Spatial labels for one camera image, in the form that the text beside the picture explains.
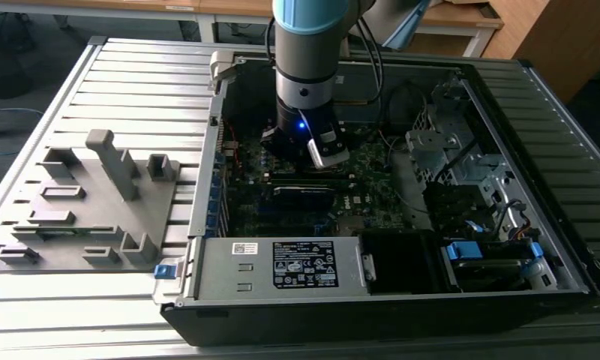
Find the grey plastic case latch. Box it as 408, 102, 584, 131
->
208, 51, 238, 92

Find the blue floor cable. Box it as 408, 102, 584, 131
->
0, 106, 47, 157

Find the perforated metal drive cage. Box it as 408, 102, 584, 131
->
410, 73, 476, 132

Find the green motherboard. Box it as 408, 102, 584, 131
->
223, 125, 435, 239

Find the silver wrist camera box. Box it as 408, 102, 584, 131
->
306, 125, 351, 170

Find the wooden desk white frame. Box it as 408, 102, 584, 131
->
0, 0, 204, 43
199, 0, 506, 58

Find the silver metal disk bay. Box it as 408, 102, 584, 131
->
404, 129, 464, 159

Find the black drive cable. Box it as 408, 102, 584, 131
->
431, 136, 482, 188

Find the black PC case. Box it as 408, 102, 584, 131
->
152, 50, 600, 348

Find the green RAM stick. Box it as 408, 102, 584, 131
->
35, 227, 95, 239

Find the black plastic shroud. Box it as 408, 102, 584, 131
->
358, 229, 444, 296

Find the black power cable bundle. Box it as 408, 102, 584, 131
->
492, 197, 538, 243

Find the wooden cabinet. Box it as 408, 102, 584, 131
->
482, 0, 600, 105

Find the grey parts rack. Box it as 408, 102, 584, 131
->
0, 129, 183, 272

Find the black graphics card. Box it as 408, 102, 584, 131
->
271, 184, 339, 212

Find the thick black cable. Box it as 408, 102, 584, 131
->
386, 81, 427, 127

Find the silver power supply unit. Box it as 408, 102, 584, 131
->
194, 235, 372, 300

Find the grey chipset heat sink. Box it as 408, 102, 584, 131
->
336, 214, 367, 233

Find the blue disk carrier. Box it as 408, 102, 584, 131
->
442, 241, 547, 293

